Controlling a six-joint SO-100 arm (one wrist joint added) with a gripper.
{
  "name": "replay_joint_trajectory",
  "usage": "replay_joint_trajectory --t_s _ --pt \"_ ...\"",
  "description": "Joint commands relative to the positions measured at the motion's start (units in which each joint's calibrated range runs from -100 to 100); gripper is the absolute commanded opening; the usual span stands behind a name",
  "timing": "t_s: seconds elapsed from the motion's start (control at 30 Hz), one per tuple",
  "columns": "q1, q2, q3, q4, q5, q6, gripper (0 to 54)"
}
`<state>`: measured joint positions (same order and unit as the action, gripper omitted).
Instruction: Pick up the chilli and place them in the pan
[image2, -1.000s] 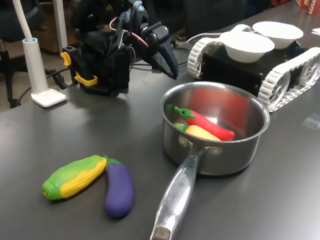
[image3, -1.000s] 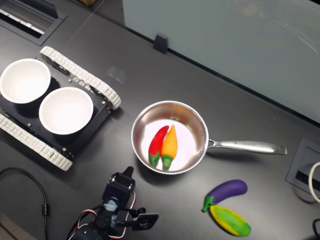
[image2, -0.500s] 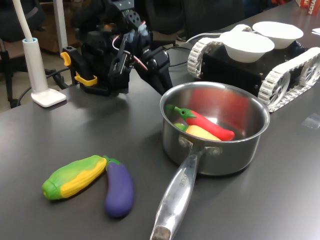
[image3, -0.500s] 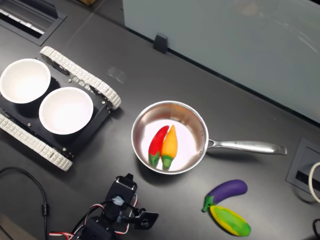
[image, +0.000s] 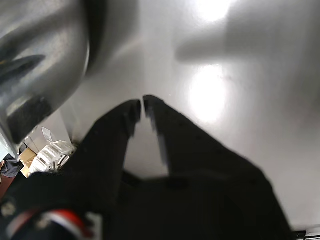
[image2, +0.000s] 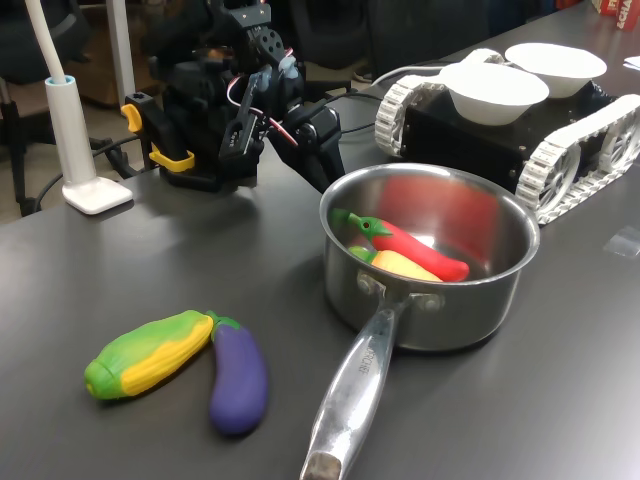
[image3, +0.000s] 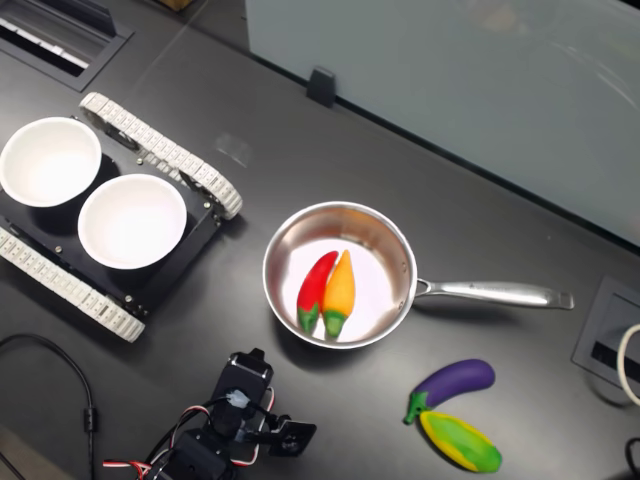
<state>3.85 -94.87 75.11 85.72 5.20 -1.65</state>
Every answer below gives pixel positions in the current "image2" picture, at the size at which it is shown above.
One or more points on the red toy chilli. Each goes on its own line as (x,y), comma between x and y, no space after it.
(420,252)

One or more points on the pale grey putty lump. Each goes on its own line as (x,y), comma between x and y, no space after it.
(289,66)

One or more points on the tracked vehicle with white tracks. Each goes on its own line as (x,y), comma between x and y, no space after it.
(450,145)

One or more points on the orange toy carrot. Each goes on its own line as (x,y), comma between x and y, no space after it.
(400,267)

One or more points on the white table leg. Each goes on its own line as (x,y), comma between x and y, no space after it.
(121,50)

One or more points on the white bowl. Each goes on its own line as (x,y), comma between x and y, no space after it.
(495,95)
(555,65)

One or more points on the brown wooden furniture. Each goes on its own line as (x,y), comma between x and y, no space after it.
(100,85)

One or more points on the purple toy aubergine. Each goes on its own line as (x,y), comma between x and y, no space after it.
(237,380)

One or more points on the yellow green toy corn cob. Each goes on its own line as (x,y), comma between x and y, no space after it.
(150,357)

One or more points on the red printed cardboard box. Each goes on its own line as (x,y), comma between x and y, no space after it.
(605,6)
(629,15)

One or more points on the white paper sheet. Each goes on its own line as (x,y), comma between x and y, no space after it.
(634,62)

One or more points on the clear tape patch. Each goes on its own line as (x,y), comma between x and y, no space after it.
(622,242)

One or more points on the black gripper camera mount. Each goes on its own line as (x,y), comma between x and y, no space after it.
(240,135)

